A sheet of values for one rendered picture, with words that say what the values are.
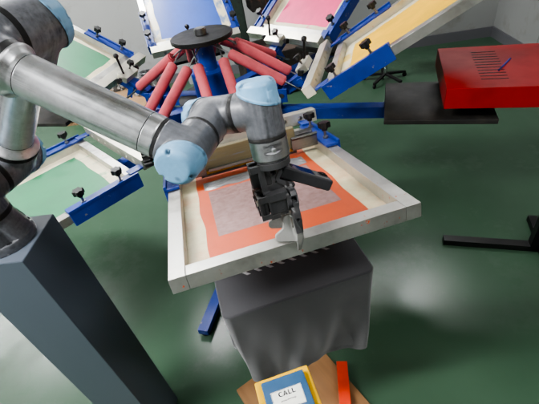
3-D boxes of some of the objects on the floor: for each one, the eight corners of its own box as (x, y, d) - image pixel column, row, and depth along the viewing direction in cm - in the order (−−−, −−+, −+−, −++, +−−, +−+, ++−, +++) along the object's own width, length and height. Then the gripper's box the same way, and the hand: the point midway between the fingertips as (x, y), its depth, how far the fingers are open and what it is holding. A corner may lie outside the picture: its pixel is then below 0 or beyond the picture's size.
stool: (403, 70, 438) (407, 15, 401) (411, 86, 403) (416, 29, 366) (360, 74, 446) (361, 21, 409) (364, 90, 411) (365, 34, 374)
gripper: (242, 156, 80) (263, 240, 89) (253, 174, 69) (275, 267, 79) (281, 145, 81) (297, 229, 90) (297, 162, 70) (314, 255, 80)
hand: (297, 238), depth 84 cm, fingers closed on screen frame, 4 cm apart
